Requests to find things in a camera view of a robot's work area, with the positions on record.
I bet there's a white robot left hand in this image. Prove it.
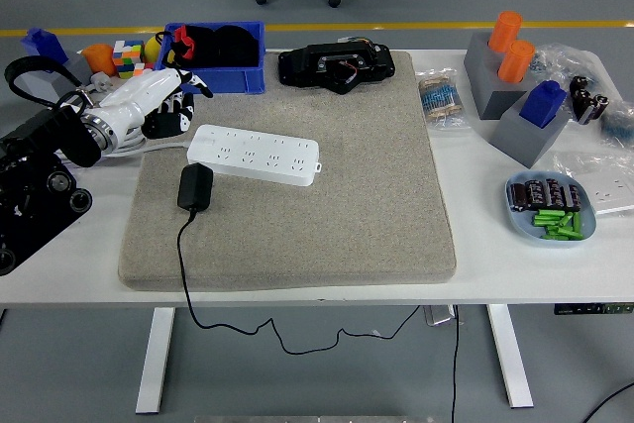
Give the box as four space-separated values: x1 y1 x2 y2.
93 67 215 142

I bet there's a black plug adapter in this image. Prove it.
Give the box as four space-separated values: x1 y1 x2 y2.
176 161 215 213

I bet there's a white power strip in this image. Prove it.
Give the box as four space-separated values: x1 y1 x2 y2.
186 124 324 188

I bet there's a thin black plug cord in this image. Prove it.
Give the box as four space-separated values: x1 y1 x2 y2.
176 208 424 357

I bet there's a grey power plug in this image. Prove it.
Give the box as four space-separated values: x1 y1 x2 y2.
90 70 118 95

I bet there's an orange cup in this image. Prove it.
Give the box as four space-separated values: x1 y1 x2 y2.
79 44 116 75

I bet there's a blue plastic bin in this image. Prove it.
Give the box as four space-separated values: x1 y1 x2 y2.
154 21 267 97

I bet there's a black cloth pouch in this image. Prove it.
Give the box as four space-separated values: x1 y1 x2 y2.
185 24 262 68

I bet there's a blue bottle-shaped block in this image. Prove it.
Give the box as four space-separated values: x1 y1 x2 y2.
20 27 69 67
518 79 569 128

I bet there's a black machine housing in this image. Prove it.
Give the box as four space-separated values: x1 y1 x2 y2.
276 38 397 96

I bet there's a grey-brown mat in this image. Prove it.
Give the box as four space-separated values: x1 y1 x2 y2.
117 50 458 291

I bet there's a white table leg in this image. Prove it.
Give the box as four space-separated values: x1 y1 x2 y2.
485 303 535 409
135 307 177 415

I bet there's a clear bag of resistors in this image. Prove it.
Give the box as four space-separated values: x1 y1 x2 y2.
414 67 472 132

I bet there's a large grey block holder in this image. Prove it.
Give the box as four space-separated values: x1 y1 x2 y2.
463 31 534 121

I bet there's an orange cylinder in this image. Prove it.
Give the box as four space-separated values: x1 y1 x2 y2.
497 40 537 84
488 10 525 53

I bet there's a grey metal box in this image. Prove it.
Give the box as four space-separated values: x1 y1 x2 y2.
423 304 456 328

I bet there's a light blue plate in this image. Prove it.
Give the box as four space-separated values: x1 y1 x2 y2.
504 169 598 249

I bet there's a crumpled clear plastic bag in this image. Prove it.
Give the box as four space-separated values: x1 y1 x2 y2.
532 42 613 97

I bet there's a flat clear plastic bag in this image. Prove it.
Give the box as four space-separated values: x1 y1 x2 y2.
552 150 634 186

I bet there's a bag of blue resistors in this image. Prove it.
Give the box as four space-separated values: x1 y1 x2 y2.
598 100 634 147

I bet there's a black table control panel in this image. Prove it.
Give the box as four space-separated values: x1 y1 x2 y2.
553 302 634 316

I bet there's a red and black strap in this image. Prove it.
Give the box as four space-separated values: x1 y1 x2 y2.
156 24 197 82

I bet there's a hanging black cable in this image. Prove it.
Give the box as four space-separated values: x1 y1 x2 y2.
448 304 465 423

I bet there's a white wall socket panel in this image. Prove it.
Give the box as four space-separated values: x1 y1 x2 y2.
577 167 634 217

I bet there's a black floor cable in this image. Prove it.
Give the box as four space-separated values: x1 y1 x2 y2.
581 382 634 423

